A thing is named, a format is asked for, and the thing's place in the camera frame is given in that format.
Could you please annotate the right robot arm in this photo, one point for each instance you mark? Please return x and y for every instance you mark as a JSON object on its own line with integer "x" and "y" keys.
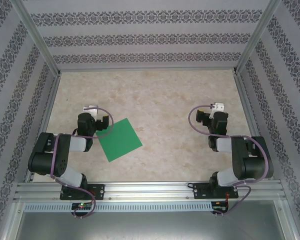
{"x": 252, "y": 162}

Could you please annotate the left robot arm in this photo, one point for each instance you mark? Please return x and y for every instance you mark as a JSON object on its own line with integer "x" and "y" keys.
{"x": 45, "y": 155}

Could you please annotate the grey metal sheet panel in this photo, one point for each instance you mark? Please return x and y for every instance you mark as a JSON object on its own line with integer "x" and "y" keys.
{"x": 150, "y": 225}

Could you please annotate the small circuit board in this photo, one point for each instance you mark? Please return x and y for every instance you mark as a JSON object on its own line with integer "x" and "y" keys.
{"x": 217, "y": 203}
{"x": 81, "y": 206}

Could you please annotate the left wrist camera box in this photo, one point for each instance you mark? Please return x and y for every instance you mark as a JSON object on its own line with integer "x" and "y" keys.
{"x": 90, "y": 109}

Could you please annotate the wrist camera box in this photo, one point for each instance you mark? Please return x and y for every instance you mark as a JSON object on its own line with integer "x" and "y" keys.
{"x": 90, "y": 109}
{"x": 218, "y": 107}

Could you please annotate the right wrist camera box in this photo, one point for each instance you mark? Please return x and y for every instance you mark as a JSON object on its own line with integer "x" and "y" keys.
{"x": 218, "y": 107}

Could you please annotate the aluminium side rail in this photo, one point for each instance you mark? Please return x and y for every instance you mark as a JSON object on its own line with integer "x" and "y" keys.
{"x": 249, "y": 110}
{"x": 48, "y": 110}

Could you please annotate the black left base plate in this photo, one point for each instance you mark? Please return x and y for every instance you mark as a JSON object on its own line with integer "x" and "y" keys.
{"x": 100, "y": 191}

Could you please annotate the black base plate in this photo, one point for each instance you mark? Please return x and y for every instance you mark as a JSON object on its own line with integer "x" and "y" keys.
{"x": 100, "y": 191}
{"x": 198, "y": 191}

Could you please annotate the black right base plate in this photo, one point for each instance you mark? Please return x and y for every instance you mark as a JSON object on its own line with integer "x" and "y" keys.
{"x": 198, "y": 191}

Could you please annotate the aluminium mounting rail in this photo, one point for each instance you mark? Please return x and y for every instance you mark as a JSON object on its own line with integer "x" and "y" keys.
{"x": 145, "y": 190}

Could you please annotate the aluminium frame post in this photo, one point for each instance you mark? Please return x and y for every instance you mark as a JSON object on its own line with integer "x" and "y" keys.
{"x": 40, "y": 37}
{"x": 255, "y": 37}

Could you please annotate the aluminium frame leg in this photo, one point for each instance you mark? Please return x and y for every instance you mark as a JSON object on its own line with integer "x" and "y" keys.
{"x": 286, "y": 220}
{"x": 13, "y": 220}

